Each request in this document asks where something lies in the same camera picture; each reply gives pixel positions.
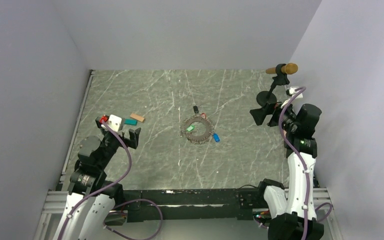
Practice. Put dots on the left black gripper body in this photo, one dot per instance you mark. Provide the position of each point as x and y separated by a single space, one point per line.
110 142

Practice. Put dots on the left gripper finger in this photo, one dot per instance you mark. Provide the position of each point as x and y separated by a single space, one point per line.
132 140
99 122

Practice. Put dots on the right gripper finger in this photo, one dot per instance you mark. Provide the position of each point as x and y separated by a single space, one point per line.
259 114
275 116

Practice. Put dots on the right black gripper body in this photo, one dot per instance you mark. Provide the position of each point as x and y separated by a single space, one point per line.
288 120

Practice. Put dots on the blue tagged key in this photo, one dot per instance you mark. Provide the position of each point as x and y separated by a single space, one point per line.
216 137

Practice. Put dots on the green tagged key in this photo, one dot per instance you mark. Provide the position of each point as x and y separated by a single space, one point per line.
190 128

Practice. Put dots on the round metal keyring disc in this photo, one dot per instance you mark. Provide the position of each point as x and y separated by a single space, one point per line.
203 131

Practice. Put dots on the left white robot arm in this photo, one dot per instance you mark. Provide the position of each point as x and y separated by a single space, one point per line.
91 196

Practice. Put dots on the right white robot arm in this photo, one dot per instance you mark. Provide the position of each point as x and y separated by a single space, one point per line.
292 211

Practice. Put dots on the black microphone stand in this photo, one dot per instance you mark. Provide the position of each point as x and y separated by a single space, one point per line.
264 97

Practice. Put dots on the teal key tag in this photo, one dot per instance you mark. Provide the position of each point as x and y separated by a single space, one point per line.
131 122

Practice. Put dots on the orange key tag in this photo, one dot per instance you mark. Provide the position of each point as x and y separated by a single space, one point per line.
137 117

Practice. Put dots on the gold microphone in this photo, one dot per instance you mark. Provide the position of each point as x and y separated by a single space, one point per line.
287 68

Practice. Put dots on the black tagged key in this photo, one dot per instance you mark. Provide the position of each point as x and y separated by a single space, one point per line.
196 109

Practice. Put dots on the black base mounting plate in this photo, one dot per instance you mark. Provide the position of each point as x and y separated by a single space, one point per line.
192 204

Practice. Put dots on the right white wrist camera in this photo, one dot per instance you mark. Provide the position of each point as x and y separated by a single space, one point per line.
293 91

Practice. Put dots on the aluminium frame rail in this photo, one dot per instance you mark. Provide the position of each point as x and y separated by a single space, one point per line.
319 196

